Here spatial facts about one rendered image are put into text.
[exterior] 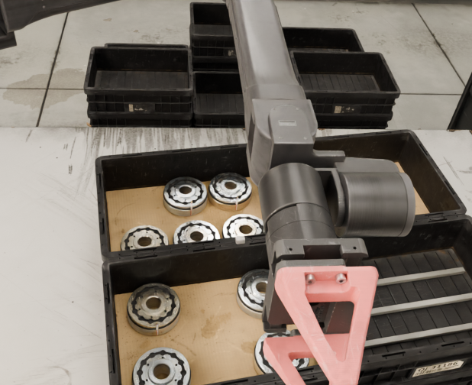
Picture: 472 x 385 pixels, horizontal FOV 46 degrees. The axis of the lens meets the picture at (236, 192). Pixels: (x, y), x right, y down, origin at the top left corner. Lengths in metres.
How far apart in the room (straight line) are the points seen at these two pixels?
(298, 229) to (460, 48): 3.63
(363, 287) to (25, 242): 1.18
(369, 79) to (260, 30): 1.86
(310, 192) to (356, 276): 0.11
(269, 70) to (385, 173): 0.18
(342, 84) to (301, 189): 1.99
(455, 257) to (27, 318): 0.97
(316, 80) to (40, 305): 1.53
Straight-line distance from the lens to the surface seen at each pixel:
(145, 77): 2.36
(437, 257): 1.36
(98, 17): 3.84
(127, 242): 1.22
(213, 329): 1.13
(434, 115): 3.30
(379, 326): 1.20
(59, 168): 1.64
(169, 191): 1.32
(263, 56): 0.62
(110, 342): 1.00
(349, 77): 2.49
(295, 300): 0.36
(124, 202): 1.34
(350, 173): 0.49
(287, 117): 0.51
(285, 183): 0.46
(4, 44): 0.79
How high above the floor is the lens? 1.80
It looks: 45 degrees down
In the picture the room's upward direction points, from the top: 6 degrees clockwise
